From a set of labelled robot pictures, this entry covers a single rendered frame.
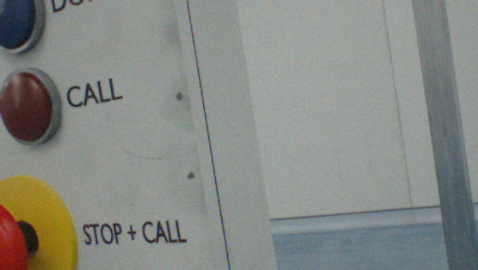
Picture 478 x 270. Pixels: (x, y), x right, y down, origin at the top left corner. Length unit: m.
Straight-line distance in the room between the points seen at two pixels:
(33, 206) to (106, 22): 0.08
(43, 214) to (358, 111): 3.80
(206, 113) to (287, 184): 3.98
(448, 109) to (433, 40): 0.15
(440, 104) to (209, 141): 1.16
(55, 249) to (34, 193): 0.02
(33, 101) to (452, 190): 1.20
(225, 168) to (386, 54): 3.78
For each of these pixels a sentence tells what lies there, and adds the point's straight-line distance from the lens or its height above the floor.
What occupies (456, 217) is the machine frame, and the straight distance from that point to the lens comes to 1.38.
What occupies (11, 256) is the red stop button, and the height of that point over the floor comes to 0.87.
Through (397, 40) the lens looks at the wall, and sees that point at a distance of 3.98.
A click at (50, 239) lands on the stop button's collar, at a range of 0.25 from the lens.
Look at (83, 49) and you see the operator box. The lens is 0.23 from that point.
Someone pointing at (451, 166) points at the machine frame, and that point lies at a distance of 1.36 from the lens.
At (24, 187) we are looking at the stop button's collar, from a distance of 0.25.
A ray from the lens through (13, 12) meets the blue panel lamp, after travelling 0.24.
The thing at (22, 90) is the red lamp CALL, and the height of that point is 0.93.
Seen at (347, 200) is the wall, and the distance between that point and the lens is 4.11.
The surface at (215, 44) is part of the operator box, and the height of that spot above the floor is 0.93.
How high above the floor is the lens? 0.91
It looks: 3 degrees down
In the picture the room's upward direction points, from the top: 9 degrees counter-clockwise
